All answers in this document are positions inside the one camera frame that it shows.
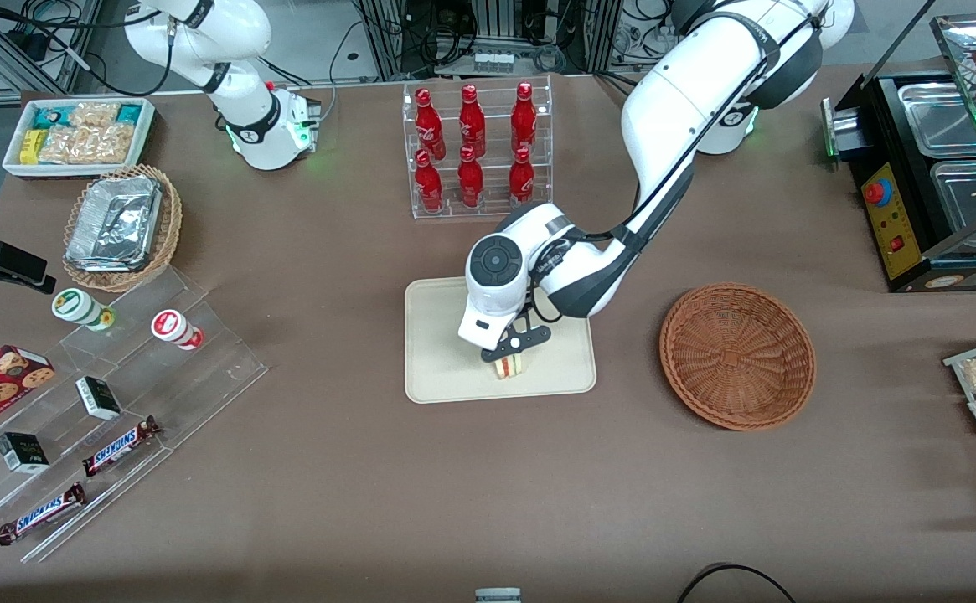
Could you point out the triangular sandwich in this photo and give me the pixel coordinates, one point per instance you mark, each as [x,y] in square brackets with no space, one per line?
[511,367]

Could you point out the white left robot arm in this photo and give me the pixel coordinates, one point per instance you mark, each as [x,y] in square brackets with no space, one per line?
[672,109]

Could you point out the beige plastic tray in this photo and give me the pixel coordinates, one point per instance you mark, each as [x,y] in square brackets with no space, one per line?
[437,360]

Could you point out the round brown wicker basket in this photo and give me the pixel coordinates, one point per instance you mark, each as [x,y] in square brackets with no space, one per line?
[735,356]

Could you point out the oval light wicker basket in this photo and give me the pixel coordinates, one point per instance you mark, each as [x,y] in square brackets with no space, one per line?
[171,218]

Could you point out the clear acrylic bottle rack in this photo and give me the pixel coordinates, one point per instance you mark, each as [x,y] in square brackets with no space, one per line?
[492,209]

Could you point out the red cola bottle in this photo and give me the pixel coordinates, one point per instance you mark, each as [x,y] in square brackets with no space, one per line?
[430,126]
[522,182]
[429,186]
[524,119]
[472,124]
[471,182]

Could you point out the small grey device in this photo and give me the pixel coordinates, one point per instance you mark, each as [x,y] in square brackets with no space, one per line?
[498,596]

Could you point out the white power strip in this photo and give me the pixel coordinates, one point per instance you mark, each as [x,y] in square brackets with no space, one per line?
[493,62]

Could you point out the clear acrylic step display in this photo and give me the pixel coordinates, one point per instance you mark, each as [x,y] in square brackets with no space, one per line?
[203,368]

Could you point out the red lid white cup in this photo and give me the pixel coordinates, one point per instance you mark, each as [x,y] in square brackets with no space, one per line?
[173,327]

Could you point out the snickers chocolate bar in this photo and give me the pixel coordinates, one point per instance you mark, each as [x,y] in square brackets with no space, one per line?
[42,513]
[119,447]

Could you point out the small black box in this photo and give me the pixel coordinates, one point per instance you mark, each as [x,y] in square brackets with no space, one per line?
[23,453]
[99,398]

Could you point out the aluminium foil container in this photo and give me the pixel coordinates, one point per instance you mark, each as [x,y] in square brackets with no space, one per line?
[115,222]

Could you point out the green lid white cup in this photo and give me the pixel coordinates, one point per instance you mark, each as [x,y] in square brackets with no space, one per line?
[77,307]

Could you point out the black food warmer machine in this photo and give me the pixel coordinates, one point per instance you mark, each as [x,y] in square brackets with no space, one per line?
[881,117]

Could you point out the teal snack packet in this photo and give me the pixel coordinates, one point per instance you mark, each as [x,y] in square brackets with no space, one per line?
[129,113]
[49,116]

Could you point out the clear cracker bag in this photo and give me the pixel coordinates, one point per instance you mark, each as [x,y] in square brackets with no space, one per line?
[90,144]
[94,114]

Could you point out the yellow snack packet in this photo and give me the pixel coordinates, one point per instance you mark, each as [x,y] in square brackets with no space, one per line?
[32,146]

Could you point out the white rectangular snack box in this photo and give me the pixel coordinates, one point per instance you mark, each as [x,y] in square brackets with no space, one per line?
[14,166]

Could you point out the aluminium equipment frame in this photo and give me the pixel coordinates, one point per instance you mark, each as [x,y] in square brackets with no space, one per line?
[588,33]

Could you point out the black camera clamp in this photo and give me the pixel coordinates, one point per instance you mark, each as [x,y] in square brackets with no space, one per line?
[10,264]

